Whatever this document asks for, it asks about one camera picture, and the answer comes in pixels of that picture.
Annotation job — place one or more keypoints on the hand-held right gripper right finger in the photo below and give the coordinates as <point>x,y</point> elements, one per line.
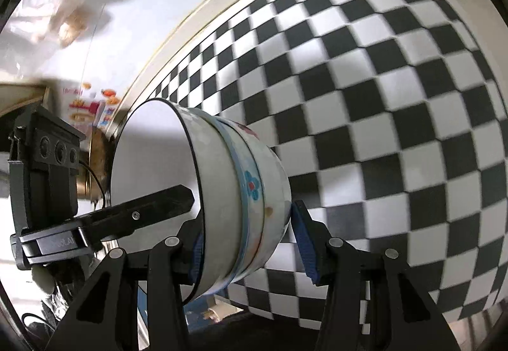
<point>303,244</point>

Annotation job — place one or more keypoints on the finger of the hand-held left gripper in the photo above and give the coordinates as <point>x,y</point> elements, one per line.
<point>151,212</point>

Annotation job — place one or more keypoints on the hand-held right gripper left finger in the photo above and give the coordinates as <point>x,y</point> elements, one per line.
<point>195,263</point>

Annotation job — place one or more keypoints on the black-rimmed white bowl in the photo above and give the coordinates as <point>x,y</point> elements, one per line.
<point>158,152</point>

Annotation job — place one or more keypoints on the blue-rimmed bowl with flower print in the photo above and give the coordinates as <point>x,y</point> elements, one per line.
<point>250,160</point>

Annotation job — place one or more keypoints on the person's left hand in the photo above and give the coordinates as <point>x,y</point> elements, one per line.
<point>43,279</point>

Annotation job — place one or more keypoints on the brass-coloured round object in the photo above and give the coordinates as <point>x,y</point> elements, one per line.
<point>99,160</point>

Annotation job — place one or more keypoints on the black and white checkered tablecloth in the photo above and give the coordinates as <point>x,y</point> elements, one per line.
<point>377,97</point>

